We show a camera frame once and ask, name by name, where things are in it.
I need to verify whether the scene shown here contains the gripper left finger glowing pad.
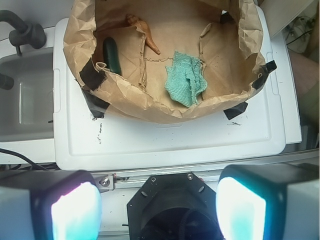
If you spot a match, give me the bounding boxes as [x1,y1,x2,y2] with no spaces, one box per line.
[0,170,102,240]

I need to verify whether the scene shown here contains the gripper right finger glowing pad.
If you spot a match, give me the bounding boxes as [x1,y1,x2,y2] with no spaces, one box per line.
[215,163,320,240]

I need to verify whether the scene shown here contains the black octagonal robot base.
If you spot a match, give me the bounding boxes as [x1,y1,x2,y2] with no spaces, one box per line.
[127,172,224,240]

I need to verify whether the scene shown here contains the teal blue knitted cloth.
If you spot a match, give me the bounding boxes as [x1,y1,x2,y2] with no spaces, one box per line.
[164,50,208,108]

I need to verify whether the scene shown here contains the white plastic lid board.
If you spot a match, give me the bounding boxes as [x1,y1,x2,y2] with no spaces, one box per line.
[53,19,286,172]

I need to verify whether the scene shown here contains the black tape piece lower right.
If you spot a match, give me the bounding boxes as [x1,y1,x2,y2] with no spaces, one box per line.
[223,102,248,120]

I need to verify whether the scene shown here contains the black tape piece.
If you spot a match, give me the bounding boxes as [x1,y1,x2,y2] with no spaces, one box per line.
[251,60,277,92]
[79,58,106,91]
[81,89,110,119]
[223,102,248,120]

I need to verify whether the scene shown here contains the grey toy sink basin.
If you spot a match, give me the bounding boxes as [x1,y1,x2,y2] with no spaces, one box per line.
[0,47,54,142]

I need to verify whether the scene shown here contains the black tape piece lower left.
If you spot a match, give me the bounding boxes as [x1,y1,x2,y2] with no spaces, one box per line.
[81,89,110,119]

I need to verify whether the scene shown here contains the dark green cucumber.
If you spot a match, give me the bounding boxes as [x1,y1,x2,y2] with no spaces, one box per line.
[102,37,122,75]

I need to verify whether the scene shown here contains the brown paper bag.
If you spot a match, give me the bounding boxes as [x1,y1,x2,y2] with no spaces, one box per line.
[63,0,266,124]

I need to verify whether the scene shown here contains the grey toy faucet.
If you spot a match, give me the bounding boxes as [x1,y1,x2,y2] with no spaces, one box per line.
[0,10,47,56]

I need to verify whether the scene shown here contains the orange spiral seashell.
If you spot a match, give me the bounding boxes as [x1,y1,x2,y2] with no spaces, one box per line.
[125,14,161,55]

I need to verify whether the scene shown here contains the aluminium frame rail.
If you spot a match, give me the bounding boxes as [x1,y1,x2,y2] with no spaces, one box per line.
[87,149,320,192]

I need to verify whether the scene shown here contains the black cable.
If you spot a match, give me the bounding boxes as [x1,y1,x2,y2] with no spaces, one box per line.
[0,147,61,172]

